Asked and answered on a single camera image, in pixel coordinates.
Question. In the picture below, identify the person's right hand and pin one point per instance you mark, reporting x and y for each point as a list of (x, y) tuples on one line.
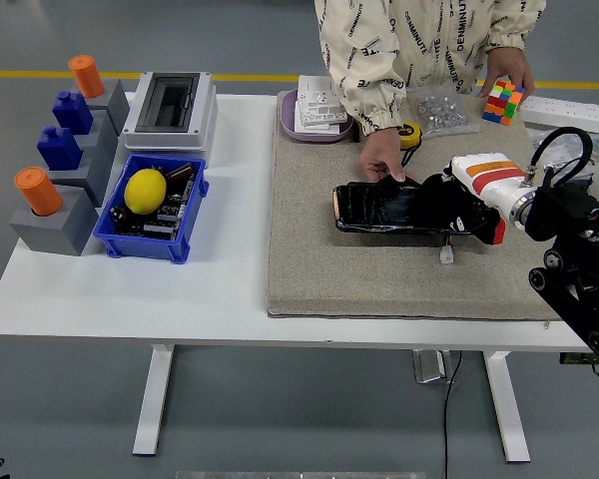
[(383, 152)]

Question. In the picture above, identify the person's left hand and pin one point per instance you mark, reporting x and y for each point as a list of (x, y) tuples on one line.
[(510, 67)]

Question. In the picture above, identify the multicoloured puzzle cube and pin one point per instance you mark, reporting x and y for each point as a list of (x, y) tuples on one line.
[(502, 102)]

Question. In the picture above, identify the black film-wrapped panel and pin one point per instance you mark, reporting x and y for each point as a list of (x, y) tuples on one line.
[(374, 209)]

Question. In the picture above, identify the black rag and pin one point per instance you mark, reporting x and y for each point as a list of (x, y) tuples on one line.
[(439, 199)]

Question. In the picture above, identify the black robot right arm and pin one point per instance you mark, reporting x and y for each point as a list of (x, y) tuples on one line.
[(574, 219)]

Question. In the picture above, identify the person's left forearm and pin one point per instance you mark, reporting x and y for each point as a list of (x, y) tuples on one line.
[(515, 25)]

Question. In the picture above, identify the person's right forearm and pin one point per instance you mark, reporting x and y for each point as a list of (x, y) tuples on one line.
[(370, 95)]

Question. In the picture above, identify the yellow tape measure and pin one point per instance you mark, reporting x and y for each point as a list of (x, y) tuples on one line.
[(410, 135)]

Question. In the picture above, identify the white power strip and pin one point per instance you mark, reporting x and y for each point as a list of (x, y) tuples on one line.
[(569, 107)]

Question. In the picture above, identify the clear bag of metal nuts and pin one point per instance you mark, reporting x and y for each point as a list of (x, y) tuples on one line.
[(442, 112)]

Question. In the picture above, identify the person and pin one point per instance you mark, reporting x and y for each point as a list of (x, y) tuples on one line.
[(419, 35)]

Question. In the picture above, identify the purple oval tray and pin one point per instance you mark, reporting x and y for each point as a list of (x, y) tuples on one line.
[(288, 122)]

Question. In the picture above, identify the grey-brown mat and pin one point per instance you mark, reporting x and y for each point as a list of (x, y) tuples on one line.
[(359, 279)]

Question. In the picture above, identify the white table leg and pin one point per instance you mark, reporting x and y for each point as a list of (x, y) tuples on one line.
[(506, 404), (152, 399)]

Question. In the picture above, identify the brown cylindrical capacitor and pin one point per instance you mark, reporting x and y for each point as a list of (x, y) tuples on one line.
[(180, 172)]

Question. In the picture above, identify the silver table control box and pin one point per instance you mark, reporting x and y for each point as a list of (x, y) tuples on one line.
[(429, 366)]

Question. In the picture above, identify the dark circuit board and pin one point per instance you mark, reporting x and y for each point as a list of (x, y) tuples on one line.
[(168, 212)]

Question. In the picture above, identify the yellow lemon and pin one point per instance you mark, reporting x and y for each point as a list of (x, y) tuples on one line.
[(146, 192)]

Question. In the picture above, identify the grey cube block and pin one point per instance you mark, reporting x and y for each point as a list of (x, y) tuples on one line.
[(93, 174), (106, 132), (51, 234), (118, 105)]

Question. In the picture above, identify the blue plastic bin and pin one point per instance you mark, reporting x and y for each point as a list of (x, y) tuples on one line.
[(146, 247)]

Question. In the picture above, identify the black round capacitor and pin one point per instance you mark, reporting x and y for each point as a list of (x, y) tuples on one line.
[(119, 214)]

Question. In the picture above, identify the orange cylinder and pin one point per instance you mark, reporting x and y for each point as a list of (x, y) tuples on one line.
[(38, 192), (87, 77)]

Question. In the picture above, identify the blue plastic block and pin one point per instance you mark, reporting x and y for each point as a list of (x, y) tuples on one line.
[(73, 114), (60, 149)]

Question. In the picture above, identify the white switch plate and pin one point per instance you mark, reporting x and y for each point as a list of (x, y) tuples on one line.
[(315, 128), (320, 100)]

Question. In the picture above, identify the grey electrical enclosure box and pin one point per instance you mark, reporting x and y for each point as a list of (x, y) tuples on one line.
[(200, 115)]

